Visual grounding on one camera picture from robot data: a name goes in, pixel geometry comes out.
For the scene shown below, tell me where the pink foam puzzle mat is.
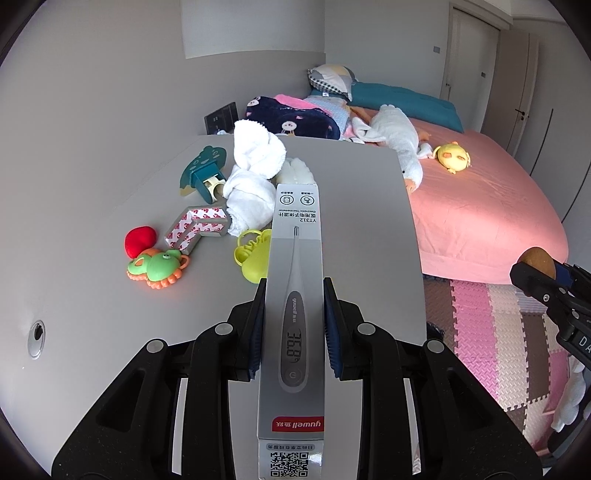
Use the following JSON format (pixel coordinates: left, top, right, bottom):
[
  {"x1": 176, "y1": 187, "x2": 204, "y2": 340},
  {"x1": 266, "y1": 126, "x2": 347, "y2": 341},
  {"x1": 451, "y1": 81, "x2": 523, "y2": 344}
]
[{"x1": 422, "y1": 274, "x2": 591, "y2": 448}]

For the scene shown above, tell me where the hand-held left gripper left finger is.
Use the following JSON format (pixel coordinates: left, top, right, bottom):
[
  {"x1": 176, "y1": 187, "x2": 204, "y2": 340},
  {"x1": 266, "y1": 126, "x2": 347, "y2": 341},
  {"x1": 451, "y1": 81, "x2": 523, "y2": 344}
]
[{"x1": 51, "y1": 277, "x2": 267, "y2": 480}]

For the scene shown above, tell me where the pink cloth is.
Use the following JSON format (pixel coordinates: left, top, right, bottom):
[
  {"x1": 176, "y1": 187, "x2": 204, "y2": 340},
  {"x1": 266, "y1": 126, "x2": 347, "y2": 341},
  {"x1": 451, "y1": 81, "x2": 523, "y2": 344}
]
[{"x1": 274, "y1": 93, "x2": 320, "y2": 112}]

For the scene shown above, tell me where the yellow green plastic toy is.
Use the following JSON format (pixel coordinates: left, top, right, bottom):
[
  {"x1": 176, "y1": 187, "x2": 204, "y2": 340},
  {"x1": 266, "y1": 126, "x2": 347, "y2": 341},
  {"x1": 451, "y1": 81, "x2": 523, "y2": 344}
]
[{"x1": 233, "y1": 228, "x2": 273, "y2": 283}]

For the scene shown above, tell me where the checkered patchwork pillow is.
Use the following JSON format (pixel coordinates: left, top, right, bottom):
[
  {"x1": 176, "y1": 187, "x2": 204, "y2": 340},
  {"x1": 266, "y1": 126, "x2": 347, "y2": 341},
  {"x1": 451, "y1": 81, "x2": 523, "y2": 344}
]
[{"x1": 308, "y1": 64, "x2": 356, "y2": 100}]

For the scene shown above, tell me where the yellow chick plush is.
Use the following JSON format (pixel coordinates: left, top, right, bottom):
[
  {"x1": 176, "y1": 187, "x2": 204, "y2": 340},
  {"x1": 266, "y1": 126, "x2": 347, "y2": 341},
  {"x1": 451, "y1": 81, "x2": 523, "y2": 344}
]
[{"x1": 434, "y1": 142, "x2": 472, "y2": 175}]

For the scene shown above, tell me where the red white patterned box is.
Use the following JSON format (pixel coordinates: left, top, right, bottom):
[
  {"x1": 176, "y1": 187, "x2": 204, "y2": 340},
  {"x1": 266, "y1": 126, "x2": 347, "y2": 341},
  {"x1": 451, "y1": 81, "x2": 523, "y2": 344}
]
[{"x1": 165, "y1": 205, "x2": 230, "y2": 256}]

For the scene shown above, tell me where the white fluffy cloth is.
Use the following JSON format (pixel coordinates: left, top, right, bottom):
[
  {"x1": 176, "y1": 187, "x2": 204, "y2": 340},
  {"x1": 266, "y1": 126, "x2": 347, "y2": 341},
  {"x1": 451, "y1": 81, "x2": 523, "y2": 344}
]
[{"x1": 281, "y1": 157, "x2": 318, "y2": 185}]

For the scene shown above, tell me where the round metal wall hole cover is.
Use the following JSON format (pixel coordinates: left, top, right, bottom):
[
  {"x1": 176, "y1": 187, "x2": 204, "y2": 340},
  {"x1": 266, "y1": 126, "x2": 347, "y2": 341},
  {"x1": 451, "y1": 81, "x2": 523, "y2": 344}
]
[{"x1": 27, "y1": 320, "x2": 46, "y2": 360}]

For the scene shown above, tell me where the black wall socket panel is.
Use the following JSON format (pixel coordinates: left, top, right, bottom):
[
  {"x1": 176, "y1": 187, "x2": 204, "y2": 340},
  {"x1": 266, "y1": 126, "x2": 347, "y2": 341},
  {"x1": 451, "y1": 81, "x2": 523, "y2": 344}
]
[{"x1": 204, "y1": 102, "x2": 239, "y2": 136}]

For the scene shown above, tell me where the bed with pink sheet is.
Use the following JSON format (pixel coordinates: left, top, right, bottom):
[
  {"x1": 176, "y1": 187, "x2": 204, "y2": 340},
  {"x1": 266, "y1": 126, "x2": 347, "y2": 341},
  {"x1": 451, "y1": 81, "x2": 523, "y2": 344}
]
[{"x1": 342, "y1": 105, "x2": 570, "y2": 284}]

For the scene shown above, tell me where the white plush toy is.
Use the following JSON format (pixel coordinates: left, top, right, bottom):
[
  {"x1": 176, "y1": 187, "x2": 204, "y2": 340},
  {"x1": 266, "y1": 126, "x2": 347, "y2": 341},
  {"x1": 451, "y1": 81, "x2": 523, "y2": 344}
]
[{"x1": 551, "y1": 355, "x2": 588, "y2": 432}]

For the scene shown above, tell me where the grey thermometer box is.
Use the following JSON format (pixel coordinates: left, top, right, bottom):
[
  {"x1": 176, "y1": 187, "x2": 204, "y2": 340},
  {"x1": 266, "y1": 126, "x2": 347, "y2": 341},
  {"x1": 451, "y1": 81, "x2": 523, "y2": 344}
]
[{"x1": 256, "y1": 183, "x2": 329, "y2": 480}]

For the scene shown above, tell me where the white knotted cloth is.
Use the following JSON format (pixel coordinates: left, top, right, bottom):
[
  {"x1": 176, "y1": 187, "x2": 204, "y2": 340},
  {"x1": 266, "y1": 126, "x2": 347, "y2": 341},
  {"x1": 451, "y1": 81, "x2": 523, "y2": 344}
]
[{"x1": 224, "y1": 119, "x2": 288, "y2": 236}]

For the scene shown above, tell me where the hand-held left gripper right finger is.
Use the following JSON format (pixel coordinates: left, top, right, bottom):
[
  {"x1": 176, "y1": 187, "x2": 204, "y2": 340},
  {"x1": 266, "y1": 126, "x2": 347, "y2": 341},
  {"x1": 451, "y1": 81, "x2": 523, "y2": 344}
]
[{"x1": 323, "y1": 277, "x2": 543, "y2": 480}]

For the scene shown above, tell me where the light blue patterned cloth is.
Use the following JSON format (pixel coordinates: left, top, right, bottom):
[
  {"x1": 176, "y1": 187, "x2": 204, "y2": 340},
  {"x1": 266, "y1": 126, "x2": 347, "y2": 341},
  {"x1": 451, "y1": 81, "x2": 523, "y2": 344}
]
[{"x1": 318, "y1": 104, "x2": 352, "y2": 139}]

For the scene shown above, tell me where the white wardrobe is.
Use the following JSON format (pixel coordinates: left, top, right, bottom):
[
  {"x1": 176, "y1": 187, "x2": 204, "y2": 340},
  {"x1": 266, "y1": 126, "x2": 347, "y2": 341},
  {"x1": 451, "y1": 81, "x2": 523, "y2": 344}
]
[{"x1": 438, "y1": 4, "x2": 555, "y2": 178}]

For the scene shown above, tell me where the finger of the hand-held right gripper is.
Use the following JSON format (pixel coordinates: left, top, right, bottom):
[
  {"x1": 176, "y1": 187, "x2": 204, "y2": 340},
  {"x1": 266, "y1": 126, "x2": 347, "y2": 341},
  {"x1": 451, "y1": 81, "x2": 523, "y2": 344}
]
[
  {"x1": 571, "y1": 264, "x2": 591, "y2": 301},
  {"x1": 510, "y1": 261, "x2": 573, "y2": 306}
]

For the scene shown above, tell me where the green orange frog teether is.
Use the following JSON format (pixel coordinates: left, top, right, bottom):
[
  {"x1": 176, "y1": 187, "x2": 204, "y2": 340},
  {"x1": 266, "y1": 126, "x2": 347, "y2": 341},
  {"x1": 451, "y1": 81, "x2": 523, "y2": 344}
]
[{"x1": 126, "y1": 248, "x2": 191, "y2": 291}]

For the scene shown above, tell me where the brown round object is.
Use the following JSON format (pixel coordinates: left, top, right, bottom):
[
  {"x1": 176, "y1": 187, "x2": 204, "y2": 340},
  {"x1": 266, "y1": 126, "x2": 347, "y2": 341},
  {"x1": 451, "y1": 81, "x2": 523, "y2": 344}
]
[{"x1": 521, "y1": 247, "x2": 557, "y2": 279}]

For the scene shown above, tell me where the teal duvet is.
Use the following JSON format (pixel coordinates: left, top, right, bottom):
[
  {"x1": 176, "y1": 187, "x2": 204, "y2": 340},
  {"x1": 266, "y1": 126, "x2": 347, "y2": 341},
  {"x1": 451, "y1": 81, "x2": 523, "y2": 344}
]
[{"x1": 307, "y1": 82, "x2": 464, "y2": 134}]

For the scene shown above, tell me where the navy printed blanket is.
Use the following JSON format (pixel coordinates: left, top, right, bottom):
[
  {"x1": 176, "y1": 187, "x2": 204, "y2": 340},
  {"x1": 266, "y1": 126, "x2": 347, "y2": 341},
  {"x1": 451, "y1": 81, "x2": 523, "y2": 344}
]
[{"x1": 245, "y1": 96, "x2": 341, "y2": 140}]

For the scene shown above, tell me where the white goose plush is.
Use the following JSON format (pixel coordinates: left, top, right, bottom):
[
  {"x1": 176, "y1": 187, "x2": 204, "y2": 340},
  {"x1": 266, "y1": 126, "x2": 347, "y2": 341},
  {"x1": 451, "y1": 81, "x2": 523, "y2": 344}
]
[{"x1": 353, "y1": 104, "x2": 432, "y2": 195}]

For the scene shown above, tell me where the teal dinosaur tape dispenser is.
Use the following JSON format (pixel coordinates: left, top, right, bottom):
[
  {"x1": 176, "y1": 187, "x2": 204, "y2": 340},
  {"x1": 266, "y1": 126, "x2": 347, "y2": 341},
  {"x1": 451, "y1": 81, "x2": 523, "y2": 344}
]
[{"x1": 179, "y1": 145, "x2": 228, "y2": 204}]

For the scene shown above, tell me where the red soft toy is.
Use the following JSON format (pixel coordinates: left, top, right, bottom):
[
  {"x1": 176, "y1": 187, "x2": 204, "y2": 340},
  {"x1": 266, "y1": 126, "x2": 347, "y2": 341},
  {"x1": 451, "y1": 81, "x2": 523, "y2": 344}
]
[{"x1": 124, "y1": 225, "x2": 156, "y2": 257}]

